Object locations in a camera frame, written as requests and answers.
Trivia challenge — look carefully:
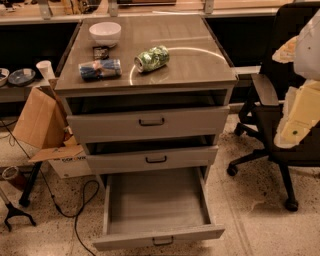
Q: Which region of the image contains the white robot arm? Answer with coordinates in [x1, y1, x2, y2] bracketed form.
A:
[272, 10, 320, 148]

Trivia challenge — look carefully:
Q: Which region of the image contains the top grey drawer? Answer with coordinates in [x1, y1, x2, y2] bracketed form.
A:
[66, 92, 229, 143]

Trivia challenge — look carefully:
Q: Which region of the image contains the grey drawer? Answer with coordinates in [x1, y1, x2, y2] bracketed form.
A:
[87, 135, 218, 174]
[66, 92, 229, 143]
[93, 167, 224, 251]

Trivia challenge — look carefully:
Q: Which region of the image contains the grey drawer cabinet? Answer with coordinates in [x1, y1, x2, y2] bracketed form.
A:
[56, 15, 238, 174]

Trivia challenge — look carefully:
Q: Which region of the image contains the middle grey drawer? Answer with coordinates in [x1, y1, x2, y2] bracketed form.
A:
[87, 135, 218, 174]

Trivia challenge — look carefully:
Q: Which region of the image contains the bottom grey drawer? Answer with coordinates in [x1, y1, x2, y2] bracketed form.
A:
[93, 167, 224, 251]

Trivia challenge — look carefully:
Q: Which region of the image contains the blue soda can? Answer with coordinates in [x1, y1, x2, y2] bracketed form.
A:
[78, 59, 122, 80]

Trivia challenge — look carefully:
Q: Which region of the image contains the white printed cardboard box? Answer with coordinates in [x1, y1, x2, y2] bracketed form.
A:
[49, 153, 92, 178]

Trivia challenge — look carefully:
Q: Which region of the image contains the small dark snack packet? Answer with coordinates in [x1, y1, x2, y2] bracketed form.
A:
[93, 46, 109, 60]

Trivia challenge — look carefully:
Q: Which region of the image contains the brown cardboard box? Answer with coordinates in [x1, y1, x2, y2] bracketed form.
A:
[13, 84, 83, 163]

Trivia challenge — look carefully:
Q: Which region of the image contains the white paper cup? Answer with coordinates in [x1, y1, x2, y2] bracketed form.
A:
[36, 60, 55, 80]

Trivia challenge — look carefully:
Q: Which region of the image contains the dark blue plate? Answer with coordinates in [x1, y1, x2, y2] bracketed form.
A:
[8, 68, 36, 87]

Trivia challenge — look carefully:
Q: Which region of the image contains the brown tape roll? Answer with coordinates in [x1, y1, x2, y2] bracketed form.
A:
[2, 166, 27, 191]

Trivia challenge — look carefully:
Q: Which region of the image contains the black office chair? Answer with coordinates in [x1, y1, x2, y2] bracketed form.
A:
[227, 1, 320, 211]

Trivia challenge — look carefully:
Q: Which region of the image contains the white bowl at edge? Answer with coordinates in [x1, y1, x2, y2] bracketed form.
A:
[0, 68, 10, 87]

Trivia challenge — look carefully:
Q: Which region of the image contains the black tripod stand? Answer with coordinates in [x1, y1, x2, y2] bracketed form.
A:
[0, 161, 43, 232]

